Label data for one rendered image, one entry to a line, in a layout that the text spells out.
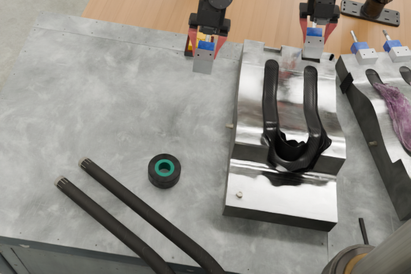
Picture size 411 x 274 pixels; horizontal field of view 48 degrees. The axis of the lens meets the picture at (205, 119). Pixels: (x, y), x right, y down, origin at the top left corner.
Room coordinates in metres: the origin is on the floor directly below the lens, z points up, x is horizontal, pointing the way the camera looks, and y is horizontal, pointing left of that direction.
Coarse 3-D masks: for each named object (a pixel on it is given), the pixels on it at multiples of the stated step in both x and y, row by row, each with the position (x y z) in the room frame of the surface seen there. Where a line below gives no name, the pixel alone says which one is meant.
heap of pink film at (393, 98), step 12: (384, 84) 0.87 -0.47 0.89; (384, 96) 0.81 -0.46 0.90; (396, 96) 0.81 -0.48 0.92; (396, 108) 0.77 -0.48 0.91; (408, 108) 0.78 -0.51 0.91; (396, 120) 0.75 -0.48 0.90; (408, 120) 0.74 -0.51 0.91; (396, 132) 0.72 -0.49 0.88; (408, 132) 0.72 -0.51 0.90; (408, 144) 0.69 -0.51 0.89
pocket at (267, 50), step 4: (264, 44) 0.94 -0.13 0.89; (264, 48) 0.94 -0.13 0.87; (268, 48) 0.94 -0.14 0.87; (272, 48) 0.94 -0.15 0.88; (276, 48) 0.95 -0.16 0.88; (280, 48) 0.95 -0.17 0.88; (264, 52) 0.94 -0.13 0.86; (268, 52) 0.94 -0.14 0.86; (272, 52) 0.94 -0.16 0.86; (276, 52) 0.94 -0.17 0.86; (280, 52) 0.94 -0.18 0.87
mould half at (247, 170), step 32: (256, 64) 0.86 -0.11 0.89; (288, 64) 0.88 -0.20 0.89; (320, 64) 0.90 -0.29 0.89; (256, 96) 0.76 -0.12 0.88; (288, 96) 0.77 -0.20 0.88; (320, 96) 0.79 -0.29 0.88; (256, 128) 0.62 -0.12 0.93; (288, 128) 0.64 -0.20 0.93; (256, 160) 0.57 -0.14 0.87; (320, 160) 0.58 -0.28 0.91; (224, 192) 0.50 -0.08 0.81; (256, 192) 0.49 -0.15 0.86; (288, 192) 0.51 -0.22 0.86; (320, 192) 0.52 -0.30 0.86; (288, 224) 0.45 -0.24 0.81; (320, 224) 0.45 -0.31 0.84
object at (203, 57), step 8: (200, 40) 0.85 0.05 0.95; (208, 40) 0.86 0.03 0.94; (200, 48) 0.82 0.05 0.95; (208, 48) 0.83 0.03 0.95; (200, 56) 0.79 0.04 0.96; (208, 56) 0.79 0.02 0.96; (200, 64) 0.78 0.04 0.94; (208, 64) 0.78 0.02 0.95; (200, 72) 0.78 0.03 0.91; (208, 72) 0.78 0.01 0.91
